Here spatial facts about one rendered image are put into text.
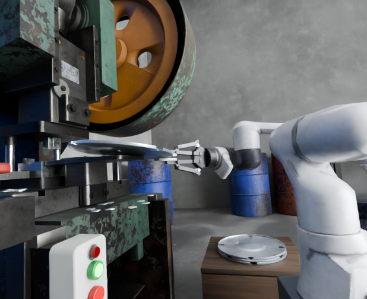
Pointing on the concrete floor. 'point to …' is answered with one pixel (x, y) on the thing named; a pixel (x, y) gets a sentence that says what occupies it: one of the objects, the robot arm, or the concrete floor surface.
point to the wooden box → (245, 274)
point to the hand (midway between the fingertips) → (165, 156)
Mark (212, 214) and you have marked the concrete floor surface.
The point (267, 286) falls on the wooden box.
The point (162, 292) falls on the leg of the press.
